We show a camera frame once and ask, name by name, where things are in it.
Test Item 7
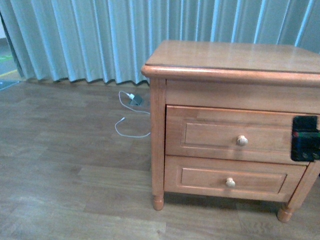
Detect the grey floor power socket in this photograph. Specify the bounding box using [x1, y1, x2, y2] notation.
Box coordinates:
[129, 94, 144, 106]

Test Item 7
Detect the white floor plug adapter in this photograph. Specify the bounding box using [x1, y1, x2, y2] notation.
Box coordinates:
[126, 93, 135, 100]

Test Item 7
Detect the wooden drawer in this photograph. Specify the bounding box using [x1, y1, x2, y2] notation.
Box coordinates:
[165, 105, 309, 166]
[164, 156, 306, 202]

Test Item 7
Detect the light blue pleated curtain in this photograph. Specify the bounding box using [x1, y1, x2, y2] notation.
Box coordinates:
[0, 0, 320, 83]

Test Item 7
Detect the round wooden knob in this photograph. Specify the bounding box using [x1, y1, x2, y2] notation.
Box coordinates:
[225, 177, 236, 188]
[236, 135, 249, 147]

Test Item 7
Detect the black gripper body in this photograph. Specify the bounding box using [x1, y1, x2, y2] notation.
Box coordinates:
[290, 115, 320, 162]

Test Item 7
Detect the white floor charging cable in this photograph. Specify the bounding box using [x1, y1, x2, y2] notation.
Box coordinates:
[114, 90, 152, 139]

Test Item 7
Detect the light wooden nightstand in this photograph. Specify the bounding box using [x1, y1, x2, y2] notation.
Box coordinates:
[141, 40, 320, 223]

